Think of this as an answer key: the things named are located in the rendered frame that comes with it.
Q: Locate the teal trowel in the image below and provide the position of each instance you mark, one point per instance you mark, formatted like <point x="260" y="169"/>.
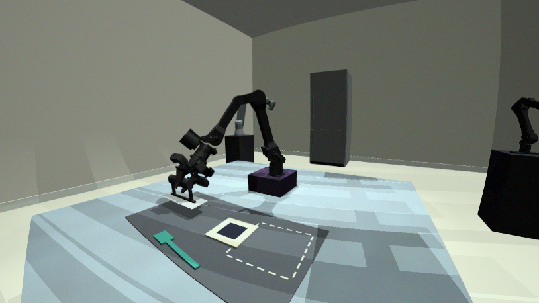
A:
<point x="165" y="238"/>

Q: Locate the small trowel with black handle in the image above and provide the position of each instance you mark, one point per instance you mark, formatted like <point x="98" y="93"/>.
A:
<point x="184" y="199"/>

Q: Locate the white square tile with dark square center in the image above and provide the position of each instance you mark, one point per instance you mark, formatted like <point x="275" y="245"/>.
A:
<point x="232" y="232"/>

